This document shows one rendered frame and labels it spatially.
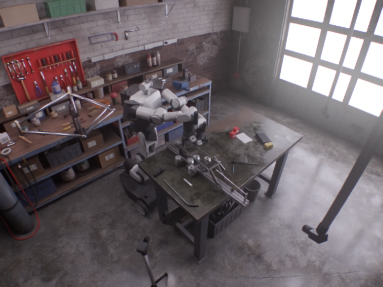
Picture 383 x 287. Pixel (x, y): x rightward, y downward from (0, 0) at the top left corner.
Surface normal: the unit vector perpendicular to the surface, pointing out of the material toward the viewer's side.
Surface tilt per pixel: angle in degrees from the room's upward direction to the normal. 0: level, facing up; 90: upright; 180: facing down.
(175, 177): 0
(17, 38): 90
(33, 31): 90
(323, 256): 0
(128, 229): 0
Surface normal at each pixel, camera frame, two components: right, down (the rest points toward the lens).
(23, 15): 0.62, 0.50
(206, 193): 0.00, -0.79
